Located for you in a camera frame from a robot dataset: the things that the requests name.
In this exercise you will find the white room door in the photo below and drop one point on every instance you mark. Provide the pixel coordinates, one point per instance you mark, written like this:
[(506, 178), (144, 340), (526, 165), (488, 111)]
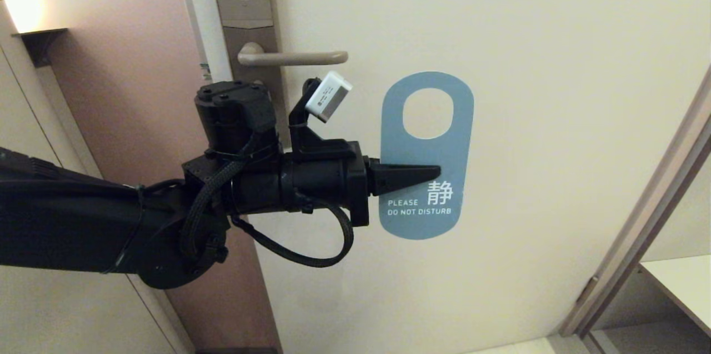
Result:
[(500, 20)]

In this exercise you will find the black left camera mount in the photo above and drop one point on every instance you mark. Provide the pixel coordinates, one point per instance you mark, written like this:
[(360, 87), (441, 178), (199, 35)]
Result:
[(311, 148)]

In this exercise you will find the blue door hanger sign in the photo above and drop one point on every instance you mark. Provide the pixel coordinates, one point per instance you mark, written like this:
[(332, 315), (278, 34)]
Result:
[(427, 148)]

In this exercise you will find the wall lamp with shelf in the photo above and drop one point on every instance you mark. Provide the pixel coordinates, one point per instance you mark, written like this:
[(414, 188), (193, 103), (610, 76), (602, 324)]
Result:
[(41, 41)]

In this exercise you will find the white shelf board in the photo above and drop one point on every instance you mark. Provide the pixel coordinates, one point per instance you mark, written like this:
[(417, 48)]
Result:
[(683, 282)]

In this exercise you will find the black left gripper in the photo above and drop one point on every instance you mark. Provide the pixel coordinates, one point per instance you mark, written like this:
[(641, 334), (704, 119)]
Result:
[(316, 187)]

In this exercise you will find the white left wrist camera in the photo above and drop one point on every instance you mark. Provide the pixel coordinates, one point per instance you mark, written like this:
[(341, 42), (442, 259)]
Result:
[(329, 96)]

